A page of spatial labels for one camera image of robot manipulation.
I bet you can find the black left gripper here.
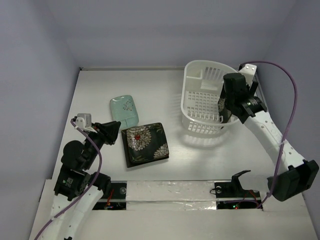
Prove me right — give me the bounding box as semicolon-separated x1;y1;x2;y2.
83;119;121;168

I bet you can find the light green rectangular plate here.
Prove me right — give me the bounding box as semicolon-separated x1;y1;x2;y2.
109;95;139;130

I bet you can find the black floral square plate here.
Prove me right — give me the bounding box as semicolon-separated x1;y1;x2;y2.
121;121;170;166

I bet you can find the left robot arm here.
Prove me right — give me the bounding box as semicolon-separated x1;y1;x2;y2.
35;113;121;240

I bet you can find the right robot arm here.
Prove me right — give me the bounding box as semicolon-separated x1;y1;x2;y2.
222;72;320;202

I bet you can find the white plastic dish rack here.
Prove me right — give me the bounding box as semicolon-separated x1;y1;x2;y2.
180;60;239;135

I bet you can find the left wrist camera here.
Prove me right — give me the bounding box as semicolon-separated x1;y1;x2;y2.
71;113;92;131

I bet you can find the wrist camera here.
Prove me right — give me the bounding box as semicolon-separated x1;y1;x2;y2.
238;63;257;83
71;113;92;131

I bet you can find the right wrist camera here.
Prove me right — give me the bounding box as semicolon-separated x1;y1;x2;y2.
238;63;257;83

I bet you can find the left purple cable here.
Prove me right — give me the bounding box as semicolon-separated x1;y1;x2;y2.
33;117;103;240

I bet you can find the foil covered front rail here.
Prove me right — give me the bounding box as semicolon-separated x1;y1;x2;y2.
125;180;217;211

